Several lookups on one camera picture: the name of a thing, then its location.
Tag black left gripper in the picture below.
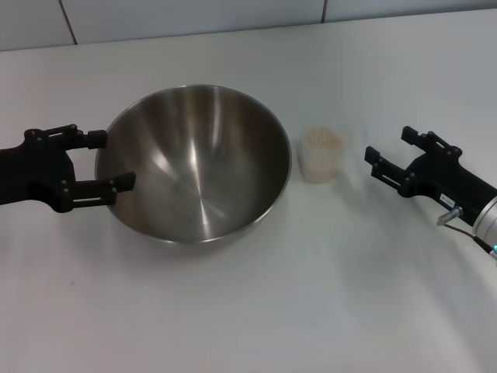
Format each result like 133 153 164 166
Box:
0 124 137 214

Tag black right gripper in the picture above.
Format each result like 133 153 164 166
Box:
363 125 497 227

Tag white rice grains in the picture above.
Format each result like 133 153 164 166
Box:
304 126 345 151

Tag clear plastic measuring cup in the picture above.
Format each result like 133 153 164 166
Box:
297 124 346 184

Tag stainless steel mixing bowl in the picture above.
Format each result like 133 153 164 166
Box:
95 83 293 246

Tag right wrist connector cable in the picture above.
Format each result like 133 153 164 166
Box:
437 207 497 256

